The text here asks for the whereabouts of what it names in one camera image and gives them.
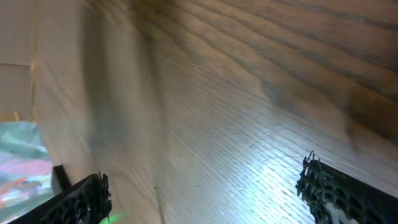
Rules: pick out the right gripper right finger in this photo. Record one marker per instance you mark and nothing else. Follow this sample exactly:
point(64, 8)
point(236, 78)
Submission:
point(336, 197)

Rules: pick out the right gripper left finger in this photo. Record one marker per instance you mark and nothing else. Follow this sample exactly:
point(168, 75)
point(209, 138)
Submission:
point(86, 201)

